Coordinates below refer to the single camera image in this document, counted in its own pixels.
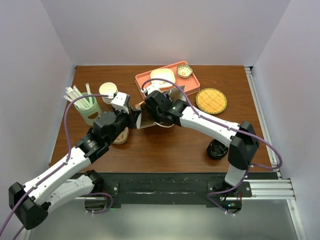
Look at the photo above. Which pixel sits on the green straw holder cup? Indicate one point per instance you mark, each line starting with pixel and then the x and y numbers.
pixel 91 114

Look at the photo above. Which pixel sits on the wrapped white straw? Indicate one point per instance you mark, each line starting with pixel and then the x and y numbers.
pixel 70 99
pixel 81 96
pixel 73 95

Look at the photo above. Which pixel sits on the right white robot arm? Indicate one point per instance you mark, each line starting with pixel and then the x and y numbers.
pixel 238 138

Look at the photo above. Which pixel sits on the stack of black lids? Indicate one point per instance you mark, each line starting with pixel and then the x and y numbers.
pixel 216 150

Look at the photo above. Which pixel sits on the round woven yellow coaster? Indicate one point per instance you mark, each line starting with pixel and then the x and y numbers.
pixel 211 101

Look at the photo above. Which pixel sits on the brown paper bag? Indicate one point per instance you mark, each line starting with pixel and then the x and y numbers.
pixel 145 120

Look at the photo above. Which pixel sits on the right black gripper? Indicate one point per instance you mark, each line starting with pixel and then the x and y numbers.
pixel 153 113

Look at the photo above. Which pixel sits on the small floral bowl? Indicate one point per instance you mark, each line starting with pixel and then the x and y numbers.
pixel 184 71

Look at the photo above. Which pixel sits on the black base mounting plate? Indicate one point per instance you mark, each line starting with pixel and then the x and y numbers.
pixel 152 188

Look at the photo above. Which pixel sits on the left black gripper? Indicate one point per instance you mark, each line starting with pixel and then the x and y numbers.
pixel 132 117

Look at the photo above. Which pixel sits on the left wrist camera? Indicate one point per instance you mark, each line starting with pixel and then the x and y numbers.
pixel 121 102

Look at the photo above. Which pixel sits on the stack of paper cups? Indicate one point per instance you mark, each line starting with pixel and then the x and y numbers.
pixel 109 90

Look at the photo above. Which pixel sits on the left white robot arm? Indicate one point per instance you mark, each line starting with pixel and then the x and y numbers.
pixel 32 201

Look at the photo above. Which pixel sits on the cream square plate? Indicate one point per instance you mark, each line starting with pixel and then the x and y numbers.
pixel 163 73

